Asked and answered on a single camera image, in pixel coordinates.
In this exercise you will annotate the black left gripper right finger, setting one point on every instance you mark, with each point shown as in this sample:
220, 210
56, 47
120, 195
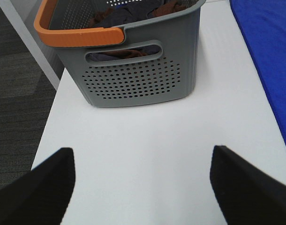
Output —
245, 194

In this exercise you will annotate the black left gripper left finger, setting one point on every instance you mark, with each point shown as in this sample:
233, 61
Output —
41, 196

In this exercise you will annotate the blue towel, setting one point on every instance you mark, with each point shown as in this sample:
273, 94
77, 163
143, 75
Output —
263, 27

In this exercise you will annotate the brown towel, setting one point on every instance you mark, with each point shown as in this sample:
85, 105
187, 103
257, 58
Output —
166, 8

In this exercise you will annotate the grey towel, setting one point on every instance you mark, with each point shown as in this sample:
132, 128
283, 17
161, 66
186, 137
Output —
124, 14

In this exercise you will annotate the grey perforated laundry basket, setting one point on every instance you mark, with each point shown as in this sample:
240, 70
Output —
155, 63

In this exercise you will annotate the orange basket handle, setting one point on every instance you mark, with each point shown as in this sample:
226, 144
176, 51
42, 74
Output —
76, 37

